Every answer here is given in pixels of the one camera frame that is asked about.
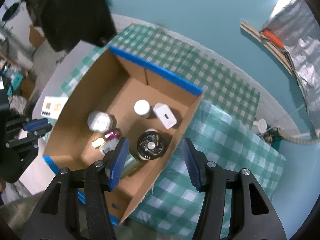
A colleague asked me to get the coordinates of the teal round jar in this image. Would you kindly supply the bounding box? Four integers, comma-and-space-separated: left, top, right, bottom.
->
119, 154, 143, 179

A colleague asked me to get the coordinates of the white octagonal device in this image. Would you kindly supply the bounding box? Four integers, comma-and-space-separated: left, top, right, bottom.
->
87, 110, 113, 133

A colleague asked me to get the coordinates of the cardboard box with blue edges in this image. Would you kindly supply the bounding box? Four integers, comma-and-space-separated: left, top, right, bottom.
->
42, 46, 205, 227

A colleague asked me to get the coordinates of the black hanging cloth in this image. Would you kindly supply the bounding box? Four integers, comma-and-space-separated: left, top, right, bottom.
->
24, 0, 118, 52

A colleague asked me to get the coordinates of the white bottle with red label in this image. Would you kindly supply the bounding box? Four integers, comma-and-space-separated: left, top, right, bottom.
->
99, 140, 120, 157

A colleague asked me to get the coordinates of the white charger cube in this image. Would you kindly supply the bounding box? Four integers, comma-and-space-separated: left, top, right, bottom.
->
152, 102, 178, 130

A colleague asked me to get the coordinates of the olive green cloth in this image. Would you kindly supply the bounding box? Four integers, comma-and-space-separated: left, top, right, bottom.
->
0, 192, 50, 240

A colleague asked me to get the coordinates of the pink and yellow lighter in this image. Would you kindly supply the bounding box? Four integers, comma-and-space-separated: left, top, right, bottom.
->
91, 129, 120, 149

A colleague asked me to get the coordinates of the cardboard piece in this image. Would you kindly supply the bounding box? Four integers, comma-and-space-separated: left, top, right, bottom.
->
29, 24, 47, 48

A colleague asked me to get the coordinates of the dark patterned cloth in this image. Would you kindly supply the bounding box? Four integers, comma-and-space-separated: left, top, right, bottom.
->
261, 127, 284, 148

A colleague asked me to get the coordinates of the wooden window ledge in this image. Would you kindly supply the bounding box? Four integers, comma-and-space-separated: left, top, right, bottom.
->
240, 21, 294, 75

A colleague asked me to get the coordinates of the white oval case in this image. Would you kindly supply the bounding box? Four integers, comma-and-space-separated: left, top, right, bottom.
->
134, 99, 151, 119

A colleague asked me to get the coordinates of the silver crinkled curtain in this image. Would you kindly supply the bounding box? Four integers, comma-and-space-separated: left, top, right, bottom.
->
260, 0, 320, 140

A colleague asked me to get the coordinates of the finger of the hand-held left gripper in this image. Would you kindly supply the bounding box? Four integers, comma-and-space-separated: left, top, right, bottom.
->
22, 117, 52, 137
5, 136, 39, 151

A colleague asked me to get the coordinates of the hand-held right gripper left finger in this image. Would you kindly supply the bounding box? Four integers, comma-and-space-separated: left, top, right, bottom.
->
32, 137, 130, 240

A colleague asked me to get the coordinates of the striped cloth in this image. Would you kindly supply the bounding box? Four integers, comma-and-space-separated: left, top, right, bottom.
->
9, 95, 28, 112

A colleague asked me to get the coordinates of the black round fan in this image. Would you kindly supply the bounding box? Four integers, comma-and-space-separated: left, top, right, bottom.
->
137, 129, 165, 161

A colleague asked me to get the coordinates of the beige rope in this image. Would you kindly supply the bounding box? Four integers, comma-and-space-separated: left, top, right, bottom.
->
272, 127, 320, 145

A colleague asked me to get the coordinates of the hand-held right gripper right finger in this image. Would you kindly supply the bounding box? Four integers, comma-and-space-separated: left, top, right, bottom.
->
181, 137, 287, 240

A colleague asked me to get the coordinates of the teal box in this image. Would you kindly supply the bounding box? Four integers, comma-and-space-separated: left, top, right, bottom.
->
7, 71, 23, 97

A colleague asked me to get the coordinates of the orange oblong object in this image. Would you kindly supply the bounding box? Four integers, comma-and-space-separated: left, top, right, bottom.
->
262, 30, 285, 49

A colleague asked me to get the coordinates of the matte green checkered cloth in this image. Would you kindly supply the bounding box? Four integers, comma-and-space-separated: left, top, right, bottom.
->
56, 23, 260, 128

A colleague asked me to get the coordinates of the white round plastic object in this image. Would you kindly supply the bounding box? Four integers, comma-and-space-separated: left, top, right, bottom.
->
252, 119, 268, 133

